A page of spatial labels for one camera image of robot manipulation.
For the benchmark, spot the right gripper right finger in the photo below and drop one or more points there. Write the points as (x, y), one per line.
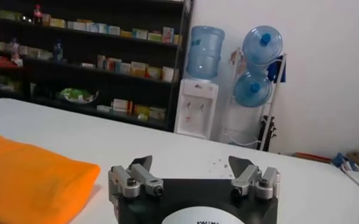
(247, 179)

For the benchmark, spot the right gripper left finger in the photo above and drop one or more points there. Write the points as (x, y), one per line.
(138, 178)

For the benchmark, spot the orange t-shirt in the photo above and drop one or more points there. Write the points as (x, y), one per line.
(30, 182)

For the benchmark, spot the black folded stand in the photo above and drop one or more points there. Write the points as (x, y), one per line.
(266, 134)

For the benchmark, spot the pale green medicine box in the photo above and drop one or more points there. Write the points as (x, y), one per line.
(157, 113)

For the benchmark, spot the green yellow medicine box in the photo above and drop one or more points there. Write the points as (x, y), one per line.
(141, 110)

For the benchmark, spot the red white medicine box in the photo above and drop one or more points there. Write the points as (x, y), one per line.
(122, 106)

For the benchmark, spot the flat white medicine box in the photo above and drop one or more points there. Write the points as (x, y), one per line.
(88, 65)
(104, 108)

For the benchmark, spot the white metal jug rack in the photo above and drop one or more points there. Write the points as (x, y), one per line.
(274, 100)

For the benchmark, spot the white water dispenser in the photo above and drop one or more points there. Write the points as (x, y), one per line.
(194, 112)

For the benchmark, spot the blue white package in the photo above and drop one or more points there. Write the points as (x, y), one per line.
(345, 161)

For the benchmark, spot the wrapped fruit bowl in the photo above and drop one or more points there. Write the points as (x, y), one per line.
(77, 95)

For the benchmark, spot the orange white medicine box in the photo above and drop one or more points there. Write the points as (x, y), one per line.
(154, 73)

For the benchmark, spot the white paper cup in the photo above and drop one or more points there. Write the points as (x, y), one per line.
(168, 74)

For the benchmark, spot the wide yellow white box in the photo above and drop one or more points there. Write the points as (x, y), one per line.
(138, 69)

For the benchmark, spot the black shelving unit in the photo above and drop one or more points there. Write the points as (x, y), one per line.
(75, 80)

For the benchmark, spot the red white blue box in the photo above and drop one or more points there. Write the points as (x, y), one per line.
(113, 64)

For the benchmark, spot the pink white medicine box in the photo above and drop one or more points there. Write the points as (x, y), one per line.
(101, 62)

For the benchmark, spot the labelled blue water jug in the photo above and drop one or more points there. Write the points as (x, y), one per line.
(205, 51)

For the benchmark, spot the narrow yellow medicine box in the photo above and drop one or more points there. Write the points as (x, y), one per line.
(177, 39)

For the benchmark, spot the flat yellow medicine box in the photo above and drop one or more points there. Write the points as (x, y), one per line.
(126, 34)

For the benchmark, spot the tall pink blue box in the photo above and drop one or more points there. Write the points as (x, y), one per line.
(168, 35)

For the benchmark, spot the blue plastic bottle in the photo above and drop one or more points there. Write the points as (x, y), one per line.
(58, 51)

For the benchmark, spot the blue white medicine box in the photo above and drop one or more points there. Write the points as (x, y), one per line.
(98, 28)

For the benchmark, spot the yellow white medicine box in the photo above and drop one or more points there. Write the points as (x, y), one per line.
(58, 23)

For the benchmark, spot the pink labelled drink bottle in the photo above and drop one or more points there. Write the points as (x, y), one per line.
(14, 48)

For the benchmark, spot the cola bottle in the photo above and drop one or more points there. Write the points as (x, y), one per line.
(37, 13)

